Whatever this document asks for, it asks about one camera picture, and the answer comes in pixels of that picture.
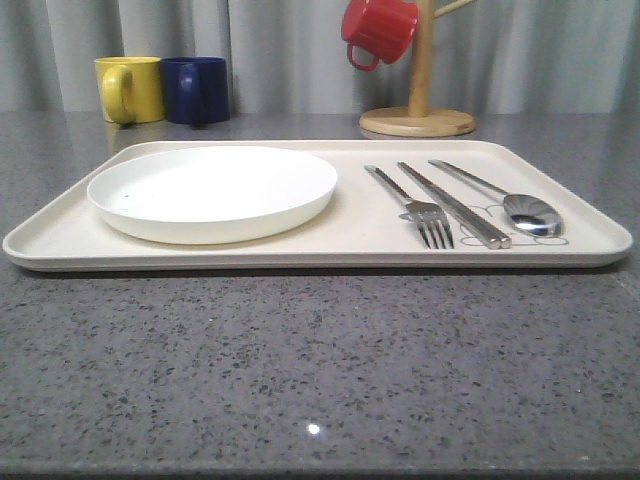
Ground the white round plate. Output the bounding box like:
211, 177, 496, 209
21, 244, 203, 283
87, 146, 338, 245

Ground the yellow mug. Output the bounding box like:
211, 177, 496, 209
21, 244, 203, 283
94, 56, 165, 125

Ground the silver metal spoon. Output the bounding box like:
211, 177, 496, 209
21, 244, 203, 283
429, 159, 564, 238

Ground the wooden mug tree stand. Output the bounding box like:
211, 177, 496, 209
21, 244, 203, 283
359, 1, 476, 138

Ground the grey curtain backdrop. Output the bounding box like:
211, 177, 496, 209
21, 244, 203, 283
1, 1, 639, 114

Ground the silver metal fork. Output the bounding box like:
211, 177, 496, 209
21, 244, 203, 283
364, 165, 454, 250

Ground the red ribbed mug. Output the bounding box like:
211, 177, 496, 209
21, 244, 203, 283
341, 0, 419, 71

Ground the cream rabbit print tray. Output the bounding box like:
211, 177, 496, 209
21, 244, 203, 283
2, 140, 633, 271

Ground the navy blue mug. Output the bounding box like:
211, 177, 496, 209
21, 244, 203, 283
159, 56, 231, 125

